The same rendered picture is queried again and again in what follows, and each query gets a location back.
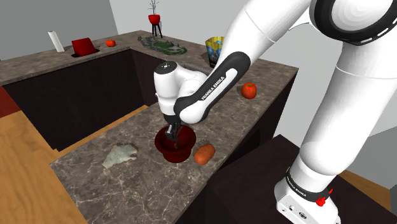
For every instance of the pale green crumpled lump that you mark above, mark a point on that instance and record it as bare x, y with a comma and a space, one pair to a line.
119, 154

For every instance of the white paper towel roll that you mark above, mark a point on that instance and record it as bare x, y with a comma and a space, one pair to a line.
56, 41

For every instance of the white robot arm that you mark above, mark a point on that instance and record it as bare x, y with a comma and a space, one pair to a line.
325, 130

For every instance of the dark red bowl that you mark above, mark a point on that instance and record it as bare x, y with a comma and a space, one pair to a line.
183, 145

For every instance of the green grey landscape tray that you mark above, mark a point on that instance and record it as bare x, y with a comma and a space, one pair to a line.
166, 47

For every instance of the red box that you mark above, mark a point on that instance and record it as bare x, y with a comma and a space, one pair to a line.
82, 46

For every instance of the orange sweet potato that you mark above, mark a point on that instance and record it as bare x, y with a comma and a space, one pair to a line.
204, 154

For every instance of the yellow blue patterned vase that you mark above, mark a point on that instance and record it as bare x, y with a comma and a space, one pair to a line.
214, 51

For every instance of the dark kitchen counter cabinet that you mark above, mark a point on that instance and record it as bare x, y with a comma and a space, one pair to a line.
77, 99

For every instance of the red plant pot on stand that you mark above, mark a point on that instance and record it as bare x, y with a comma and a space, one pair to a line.
154, 19

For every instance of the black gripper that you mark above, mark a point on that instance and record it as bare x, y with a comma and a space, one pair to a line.
171, 119

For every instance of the large red tomato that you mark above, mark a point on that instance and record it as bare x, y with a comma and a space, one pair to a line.
248, 91

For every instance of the dark robot stand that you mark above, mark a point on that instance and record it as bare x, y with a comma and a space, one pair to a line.
248, 186

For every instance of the small red tomato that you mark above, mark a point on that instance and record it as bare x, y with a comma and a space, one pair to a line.
110, 43

